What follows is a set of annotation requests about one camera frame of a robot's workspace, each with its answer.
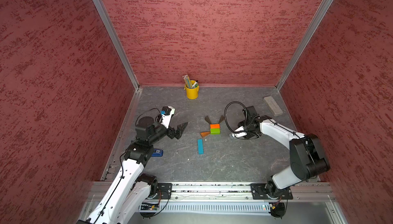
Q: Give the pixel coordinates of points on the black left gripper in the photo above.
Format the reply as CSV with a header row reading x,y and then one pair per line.
x,y
179,129

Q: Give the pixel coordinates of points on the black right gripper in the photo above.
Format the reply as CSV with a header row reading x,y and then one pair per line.
x,y
241,123

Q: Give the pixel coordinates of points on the teal long block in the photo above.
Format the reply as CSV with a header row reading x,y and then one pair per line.
x,y
200,146

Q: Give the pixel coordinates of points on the orange brown triangle block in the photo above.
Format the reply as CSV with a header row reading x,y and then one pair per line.
x,y
204,134

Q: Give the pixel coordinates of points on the dark brown triangle block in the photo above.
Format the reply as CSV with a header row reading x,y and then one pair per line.
x,y
222,118

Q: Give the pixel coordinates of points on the orange rectangular block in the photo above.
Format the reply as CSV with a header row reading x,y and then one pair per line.
x,y
215,126

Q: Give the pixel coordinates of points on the green rectangular block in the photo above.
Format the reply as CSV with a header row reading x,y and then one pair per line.
x,y
215,131

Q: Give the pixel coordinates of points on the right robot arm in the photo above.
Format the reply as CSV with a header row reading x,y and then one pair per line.
x,y
307,156

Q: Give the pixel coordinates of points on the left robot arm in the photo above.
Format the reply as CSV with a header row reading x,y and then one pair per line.
x,y
131,187

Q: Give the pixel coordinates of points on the grey marbled pencil case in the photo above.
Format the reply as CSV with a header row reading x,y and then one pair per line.
x,y
273,106

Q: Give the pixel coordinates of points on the blue black utility knife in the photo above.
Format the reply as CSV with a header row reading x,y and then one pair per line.
x,y
157,153

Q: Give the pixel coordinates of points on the yellow metal pencil bucket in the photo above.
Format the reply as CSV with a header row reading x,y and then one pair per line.
x,y
193,92

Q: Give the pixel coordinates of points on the pencils in bucket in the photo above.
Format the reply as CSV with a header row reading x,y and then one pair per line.
x,y
188,82

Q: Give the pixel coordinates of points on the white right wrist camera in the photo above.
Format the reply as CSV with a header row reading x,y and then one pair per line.
x,y
238,133

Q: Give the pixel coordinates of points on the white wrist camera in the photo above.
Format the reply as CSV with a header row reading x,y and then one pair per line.
x,y
166,114
238,133

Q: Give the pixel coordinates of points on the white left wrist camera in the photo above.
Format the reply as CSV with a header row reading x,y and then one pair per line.
x,y
166,114

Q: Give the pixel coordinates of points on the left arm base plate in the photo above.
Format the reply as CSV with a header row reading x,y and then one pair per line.
x,y
165,190

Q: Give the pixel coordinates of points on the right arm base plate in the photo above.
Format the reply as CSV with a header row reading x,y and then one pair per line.
x,y
258,191

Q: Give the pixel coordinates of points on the white slotted cable duct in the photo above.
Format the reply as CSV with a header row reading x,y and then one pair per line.
x,y
251,208

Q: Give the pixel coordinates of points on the aluminium front rail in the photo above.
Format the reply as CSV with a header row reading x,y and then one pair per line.
x,y
242,191

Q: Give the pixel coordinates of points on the aluminium corner post right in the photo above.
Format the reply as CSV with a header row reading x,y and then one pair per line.
x,y
311,29

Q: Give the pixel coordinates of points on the aluminium corner post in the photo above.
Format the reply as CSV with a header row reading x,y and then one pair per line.
x,y
311,29
105,18

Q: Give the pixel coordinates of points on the aluminium corner post left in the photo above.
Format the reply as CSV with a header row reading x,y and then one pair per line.
x,y
105,18

